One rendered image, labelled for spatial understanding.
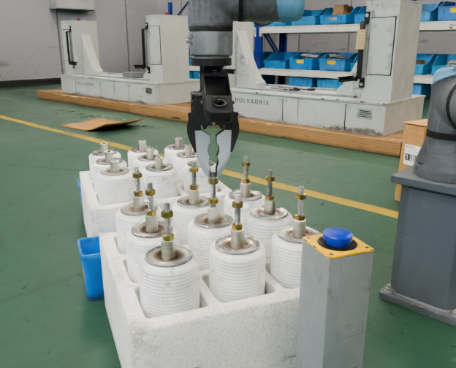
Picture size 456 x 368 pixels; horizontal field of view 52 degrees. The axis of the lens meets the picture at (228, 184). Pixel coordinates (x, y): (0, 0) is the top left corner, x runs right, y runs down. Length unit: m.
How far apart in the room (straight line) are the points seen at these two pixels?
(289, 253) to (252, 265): 0.08
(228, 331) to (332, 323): 0.18
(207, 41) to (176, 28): 3.27
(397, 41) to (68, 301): 2.16
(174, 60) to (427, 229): 3.23
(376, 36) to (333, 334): 2.26
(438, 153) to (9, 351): 0.95
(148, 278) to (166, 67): 3.35
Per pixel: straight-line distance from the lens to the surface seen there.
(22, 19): 7.32
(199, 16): 0.81
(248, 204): 0.99
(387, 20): 2.76
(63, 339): 1.05
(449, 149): 1.05
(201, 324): 0.73
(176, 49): 4.06
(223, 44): 0.81
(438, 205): 1.06
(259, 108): 3.17
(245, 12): 0.81
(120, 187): 1.22
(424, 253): 1.10
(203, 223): 0.87
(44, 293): 1.23
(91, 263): 1.11
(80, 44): 5.16
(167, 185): 1.25
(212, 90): 0.78
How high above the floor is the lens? 0.57
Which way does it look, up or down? 17 degrees down
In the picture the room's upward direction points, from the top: straight up
